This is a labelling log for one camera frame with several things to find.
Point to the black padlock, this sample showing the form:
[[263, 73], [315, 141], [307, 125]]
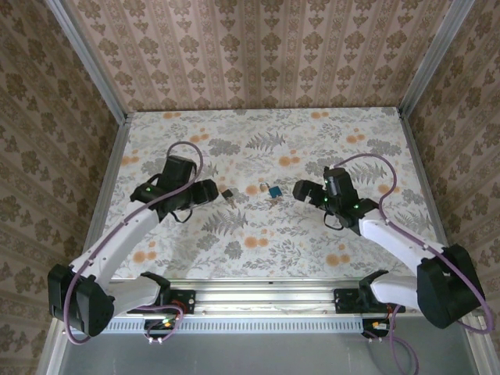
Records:
[[226, 194]]

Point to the blue padlock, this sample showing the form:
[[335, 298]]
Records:
[[275, 192]]

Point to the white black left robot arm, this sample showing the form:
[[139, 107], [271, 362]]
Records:
[[117, 238]]

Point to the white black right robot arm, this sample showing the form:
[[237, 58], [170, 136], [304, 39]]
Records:
[[394, 242]]

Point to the floral table mat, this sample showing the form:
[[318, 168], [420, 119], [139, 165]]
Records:
[[254, 129]]

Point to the grey metal panel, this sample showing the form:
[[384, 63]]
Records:
[[254, 355]]

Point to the aluminium side rail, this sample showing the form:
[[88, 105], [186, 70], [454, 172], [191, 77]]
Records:
[[103, 187], [429, 195]]

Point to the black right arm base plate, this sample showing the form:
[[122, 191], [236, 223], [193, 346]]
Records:
[[345, 301]]

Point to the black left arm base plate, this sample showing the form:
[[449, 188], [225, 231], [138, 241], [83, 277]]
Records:
[[183, 301]]

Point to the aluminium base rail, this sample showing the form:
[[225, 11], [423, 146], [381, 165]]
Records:
[[265, 297]]

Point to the aluminium frame post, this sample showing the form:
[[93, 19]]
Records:
[[433, 58], [93, 66]]

